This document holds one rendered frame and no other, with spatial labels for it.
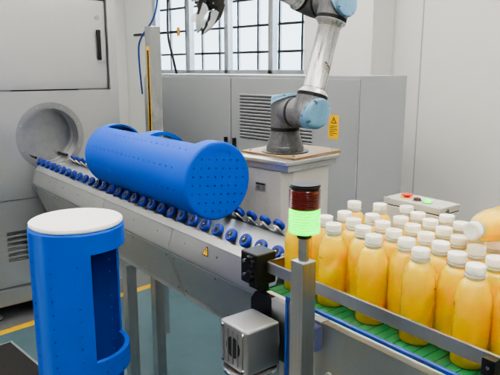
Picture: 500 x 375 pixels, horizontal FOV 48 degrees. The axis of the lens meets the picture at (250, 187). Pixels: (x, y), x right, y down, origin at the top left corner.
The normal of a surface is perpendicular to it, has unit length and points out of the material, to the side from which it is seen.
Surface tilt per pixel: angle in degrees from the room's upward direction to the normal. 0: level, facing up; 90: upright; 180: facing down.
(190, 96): 90
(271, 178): 90
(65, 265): 90
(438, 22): 90
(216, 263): 70
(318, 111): 98
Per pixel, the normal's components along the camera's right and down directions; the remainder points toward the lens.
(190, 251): -0.74, -0.21
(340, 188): -0.71, 0.15
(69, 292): 0.11, 0.20
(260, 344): 0.62, 0.16
